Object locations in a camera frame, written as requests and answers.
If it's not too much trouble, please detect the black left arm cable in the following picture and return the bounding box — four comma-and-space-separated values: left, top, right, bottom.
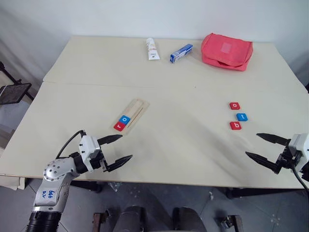
55, 130, 87, 160

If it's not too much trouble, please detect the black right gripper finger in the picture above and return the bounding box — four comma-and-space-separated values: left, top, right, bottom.
245, 151, 279, 174
256, 132, 292, 146

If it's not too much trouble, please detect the wooden letter tray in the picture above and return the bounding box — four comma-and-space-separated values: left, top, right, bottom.
112, 98, 151, 135

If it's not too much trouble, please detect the white tube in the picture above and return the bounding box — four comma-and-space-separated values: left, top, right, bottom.
145, 37, 161, 61

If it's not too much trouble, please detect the red fabric pouch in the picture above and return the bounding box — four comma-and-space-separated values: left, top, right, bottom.
200, 33, 253, 72

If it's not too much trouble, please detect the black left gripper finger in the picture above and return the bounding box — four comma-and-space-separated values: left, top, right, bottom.
106, 154, 134, 173
98, 134, 124, 146

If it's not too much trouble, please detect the black tablet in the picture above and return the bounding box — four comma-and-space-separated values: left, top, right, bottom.
0, 83, 32, 105

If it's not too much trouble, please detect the blue and white box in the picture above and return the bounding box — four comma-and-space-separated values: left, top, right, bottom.
169, 43, 194, 63

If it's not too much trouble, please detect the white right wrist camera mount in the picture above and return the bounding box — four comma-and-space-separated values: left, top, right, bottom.
288, 132, 309, 173

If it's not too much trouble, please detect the red letter tile r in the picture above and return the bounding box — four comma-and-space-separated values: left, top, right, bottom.
113, 121, 127, 132

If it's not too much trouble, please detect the dark rounded shape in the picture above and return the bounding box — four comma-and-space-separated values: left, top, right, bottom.
113, 205, 148, 232
172, 206, 206, 232

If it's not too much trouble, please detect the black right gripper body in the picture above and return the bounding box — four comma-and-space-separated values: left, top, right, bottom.
273, 138, 303, 175

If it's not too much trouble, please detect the black tripod stand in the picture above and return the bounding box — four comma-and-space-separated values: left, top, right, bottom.
0, 61, 35, 101

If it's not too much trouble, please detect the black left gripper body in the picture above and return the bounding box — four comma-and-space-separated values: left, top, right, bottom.
89, 145, 109, 173

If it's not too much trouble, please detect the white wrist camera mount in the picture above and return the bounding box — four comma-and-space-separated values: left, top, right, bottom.
78, 135, 101, 173
288, 132, 309, 173

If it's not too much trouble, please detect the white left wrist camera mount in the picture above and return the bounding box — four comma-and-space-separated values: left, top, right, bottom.
78, 135, 101, 173

